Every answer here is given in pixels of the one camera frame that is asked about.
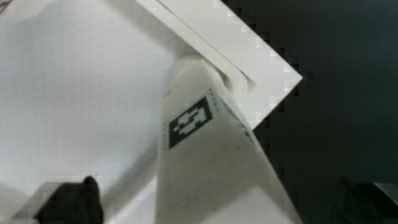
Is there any white desk leg front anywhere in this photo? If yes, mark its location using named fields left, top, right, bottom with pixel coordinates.
left=155, top=54, right=304, bottom=224

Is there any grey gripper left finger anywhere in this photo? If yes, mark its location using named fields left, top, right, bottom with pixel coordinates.
left=13, top=176, right=105, bottom=224

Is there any white desk tabletop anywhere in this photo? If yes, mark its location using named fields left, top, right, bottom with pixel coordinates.
left=0, top=0, right=301, bottom=224

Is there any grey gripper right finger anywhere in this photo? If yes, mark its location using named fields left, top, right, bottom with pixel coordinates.
left=331, top=179, right=398, bottom=224

